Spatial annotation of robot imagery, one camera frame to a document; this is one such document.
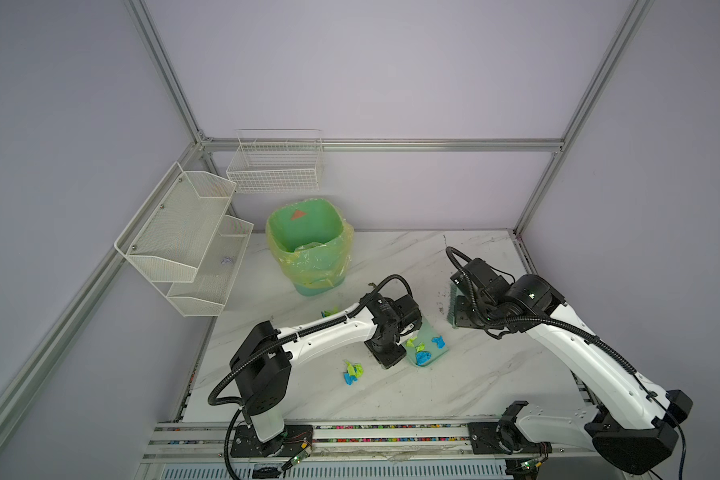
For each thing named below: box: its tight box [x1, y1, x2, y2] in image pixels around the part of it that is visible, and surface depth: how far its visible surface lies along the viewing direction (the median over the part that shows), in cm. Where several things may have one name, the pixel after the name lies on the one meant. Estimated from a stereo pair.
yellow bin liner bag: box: [266, 198, 354, 288], surface depth 88 cm
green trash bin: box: [266, 198, 354, 297], surface depth 88 cm
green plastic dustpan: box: [402, 316, 449, 367], surface depth 85 cm
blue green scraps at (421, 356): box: [406, 336, 432, 367], surface depth 83 cm
